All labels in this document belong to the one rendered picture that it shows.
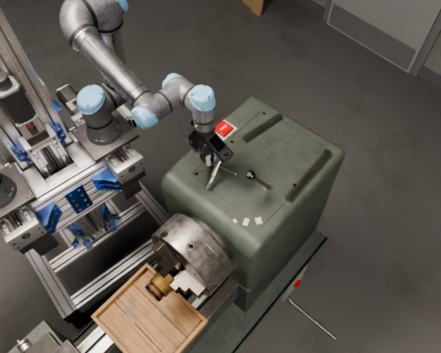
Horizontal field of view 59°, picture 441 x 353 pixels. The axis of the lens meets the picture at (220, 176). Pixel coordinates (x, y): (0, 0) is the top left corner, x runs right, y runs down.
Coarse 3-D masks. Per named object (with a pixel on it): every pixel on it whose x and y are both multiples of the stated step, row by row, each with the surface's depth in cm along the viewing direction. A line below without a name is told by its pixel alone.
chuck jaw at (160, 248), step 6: (162, 234) 141; (162, 240) 139; (156, 246) 139; (162, 246) 138; (156, 252) 140; (162, 252) 139; (168, 252) 140; (156, 258) 141; (162, 258) 139; (168, 258) 141; (174, 258) 142; (162, 264) 140; (168, 264) 141; (174, 264) 143; (156, 270) 141; (162, 270) 140; (168, 270) 141; (162, 276) 140
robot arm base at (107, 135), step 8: (112, 120) 166; (88, 128) 165; (96, 128) 163; (104, 128) 164; (112, 128) 167; (120, 128) 172; (88, 136) 168; (96, 136) 166; (104, 136) 166; (112, 136) 168; (96, 144) 169; (104, 144) 169
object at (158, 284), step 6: (156, 276) 141; (168, 276) 141; (150, 282) 141; (156, 282) 139; (162, 282) 139; (168, 282) 141; (150, 288) 138; (156, 288) 139; (162, 288) 139; (168, 288) 140; (150, 294) 143; (156, 294) 138; (162, 294) 140
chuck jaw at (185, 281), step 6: (186, 270) 144; (180, 276) 142; (186, 276) 142; (192, 276) 142; (174, 282) 141; (180, 282) 141; (186, 282) 141; (192, 282) 141; (198, 282) 141; (174, 288) 140; (180, 288) 141; (186, 288) 140; (192, 288) 139; (198, 288) 139; (204, 288) 139; (186, 294) 142; (198, 294) 138
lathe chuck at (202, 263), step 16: (176, 224) 141; (176, 240) 136; (192, 240) 136; (176, 256) 140; (192, 256) 133; (208, 256) 135; (192, 272) 138; (208, 272) 135; (224, 272) 141; (208, 288) 137
